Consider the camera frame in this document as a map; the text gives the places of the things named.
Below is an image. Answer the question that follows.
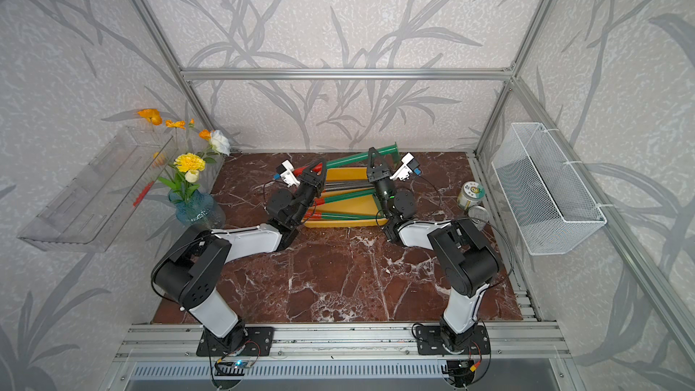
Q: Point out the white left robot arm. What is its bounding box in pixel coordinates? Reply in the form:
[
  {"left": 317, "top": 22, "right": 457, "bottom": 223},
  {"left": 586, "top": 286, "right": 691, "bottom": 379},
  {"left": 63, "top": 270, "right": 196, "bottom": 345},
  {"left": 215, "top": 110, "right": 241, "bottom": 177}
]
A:
[{"left": 150, "top": 159, "right": 328, "bottom": 350}]

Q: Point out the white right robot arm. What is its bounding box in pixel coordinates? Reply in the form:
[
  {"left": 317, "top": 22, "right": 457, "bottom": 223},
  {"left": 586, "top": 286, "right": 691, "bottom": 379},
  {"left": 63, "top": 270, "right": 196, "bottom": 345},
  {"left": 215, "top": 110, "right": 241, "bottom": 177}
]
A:
[{"left": 367, "top": 148, "right": 501, "bottom": 351}]

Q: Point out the yellow plastic storage box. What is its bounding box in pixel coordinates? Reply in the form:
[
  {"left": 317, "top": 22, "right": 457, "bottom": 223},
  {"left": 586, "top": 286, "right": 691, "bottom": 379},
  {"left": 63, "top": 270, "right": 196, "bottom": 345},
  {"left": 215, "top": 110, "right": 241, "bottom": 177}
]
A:
[{"left": 304, "top": 167, "right": 387, "bottom": 228}]

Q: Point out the metal pull-tab can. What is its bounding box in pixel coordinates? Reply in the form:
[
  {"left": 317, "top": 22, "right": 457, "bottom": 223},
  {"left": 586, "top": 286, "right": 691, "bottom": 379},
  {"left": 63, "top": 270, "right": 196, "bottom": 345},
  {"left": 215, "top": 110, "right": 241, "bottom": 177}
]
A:
[{"left": 467, "top": 206, "right": 490, "bottom": 230}]

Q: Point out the blue glass flower vase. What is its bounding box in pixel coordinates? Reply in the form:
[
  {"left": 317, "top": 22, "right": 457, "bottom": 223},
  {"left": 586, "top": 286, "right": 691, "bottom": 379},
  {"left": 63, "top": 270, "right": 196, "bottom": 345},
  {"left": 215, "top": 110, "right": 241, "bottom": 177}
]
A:
[{"left": 168, "top": 191, "right": 226, "bottom": 229}]

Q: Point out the artificial flower bouquet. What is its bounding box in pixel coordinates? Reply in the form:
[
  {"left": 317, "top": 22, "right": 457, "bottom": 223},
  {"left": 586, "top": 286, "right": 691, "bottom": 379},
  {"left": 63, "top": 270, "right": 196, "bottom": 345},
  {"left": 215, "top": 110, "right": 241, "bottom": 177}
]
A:
[{"left": 136, "top": 109, "right": 231, "bottom": 205}]

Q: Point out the left circuit board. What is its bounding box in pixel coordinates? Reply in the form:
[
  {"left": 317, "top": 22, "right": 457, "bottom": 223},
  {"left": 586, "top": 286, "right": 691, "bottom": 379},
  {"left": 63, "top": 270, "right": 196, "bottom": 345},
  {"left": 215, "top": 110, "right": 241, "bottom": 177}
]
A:
[{"left": 213, "top": 358, "right": 257, "bottom": 378}]

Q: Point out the circuit board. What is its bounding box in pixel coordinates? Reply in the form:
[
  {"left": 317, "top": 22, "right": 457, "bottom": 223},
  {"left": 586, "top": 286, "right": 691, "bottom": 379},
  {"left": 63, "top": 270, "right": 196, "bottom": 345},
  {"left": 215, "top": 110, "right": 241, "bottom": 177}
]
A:
[
  {"left": 442, "top": 360, "right": 481, "bottom": 383},
  {"left": 213, "top": 358, "right": 257, "bottom": 378}
]

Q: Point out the right circuit board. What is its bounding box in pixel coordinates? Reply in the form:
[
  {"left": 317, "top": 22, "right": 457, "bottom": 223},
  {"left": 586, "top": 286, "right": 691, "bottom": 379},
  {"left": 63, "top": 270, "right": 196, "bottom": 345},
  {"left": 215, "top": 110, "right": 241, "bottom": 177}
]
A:
[{"left": 442, "top": 360, "right": 481, "bottom": 383}]

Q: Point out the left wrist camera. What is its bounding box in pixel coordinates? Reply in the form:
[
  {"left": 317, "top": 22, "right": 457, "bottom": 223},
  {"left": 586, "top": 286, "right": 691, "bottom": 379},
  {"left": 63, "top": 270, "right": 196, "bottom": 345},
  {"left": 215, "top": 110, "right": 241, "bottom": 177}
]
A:
[{"left": 273, "top": 159, "right": 300, "bottom": 186}]

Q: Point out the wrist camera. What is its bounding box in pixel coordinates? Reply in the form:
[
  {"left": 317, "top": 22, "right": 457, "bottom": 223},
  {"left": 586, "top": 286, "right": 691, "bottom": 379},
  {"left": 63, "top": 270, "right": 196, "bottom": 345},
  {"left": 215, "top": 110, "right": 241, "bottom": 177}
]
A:
[
  {"left": 390, "top": 153, "right": 422, "bottom": 181},
  {"left": 273, "top": 159, "right": 300, "bottom": 186}
]

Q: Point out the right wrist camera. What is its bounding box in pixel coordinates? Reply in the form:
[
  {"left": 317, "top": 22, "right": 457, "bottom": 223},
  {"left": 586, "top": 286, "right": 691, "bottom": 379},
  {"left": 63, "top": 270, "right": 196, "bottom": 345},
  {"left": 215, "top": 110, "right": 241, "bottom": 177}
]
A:
[{"left": 390, "top": 153, "right": 422, "bottom": 181}]

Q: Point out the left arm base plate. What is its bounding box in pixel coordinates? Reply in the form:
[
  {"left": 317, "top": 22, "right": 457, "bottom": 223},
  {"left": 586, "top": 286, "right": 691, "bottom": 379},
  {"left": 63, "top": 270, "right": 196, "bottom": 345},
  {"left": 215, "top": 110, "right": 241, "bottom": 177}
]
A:
[{"left": 195, "top": 325, "right": 275, "bottom": 358}]

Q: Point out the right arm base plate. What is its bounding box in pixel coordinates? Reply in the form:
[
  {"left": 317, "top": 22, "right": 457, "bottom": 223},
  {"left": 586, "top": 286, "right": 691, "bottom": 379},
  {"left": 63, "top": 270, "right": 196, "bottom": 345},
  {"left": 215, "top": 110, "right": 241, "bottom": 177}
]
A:
[{"left": 411, "top": 322, "right": 490, "bottom": 356}]

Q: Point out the white wire mesh basket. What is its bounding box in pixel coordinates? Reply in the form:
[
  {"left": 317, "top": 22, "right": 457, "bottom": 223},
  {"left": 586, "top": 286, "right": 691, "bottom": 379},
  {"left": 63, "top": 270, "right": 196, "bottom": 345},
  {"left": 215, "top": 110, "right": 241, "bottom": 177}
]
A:
[{"left": 492, "top": 122, "right": 607, "bottom": 256}]

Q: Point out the aluminium frame profile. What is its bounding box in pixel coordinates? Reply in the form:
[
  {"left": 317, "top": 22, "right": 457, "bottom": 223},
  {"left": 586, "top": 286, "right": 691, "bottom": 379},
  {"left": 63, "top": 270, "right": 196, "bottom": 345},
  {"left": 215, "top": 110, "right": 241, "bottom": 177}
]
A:
[{"left": 129, "top": 0, "right": 694, "bottom": 362}]

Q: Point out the clear acrylic wall shelf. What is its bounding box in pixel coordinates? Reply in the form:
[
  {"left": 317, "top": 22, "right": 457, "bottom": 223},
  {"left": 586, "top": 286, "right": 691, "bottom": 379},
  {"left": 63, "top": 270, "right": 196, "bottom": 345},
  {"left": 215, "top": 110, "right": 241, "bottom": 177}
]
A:
[{"left": 18, "top": 127, "right": 178, "bottom": 253}]

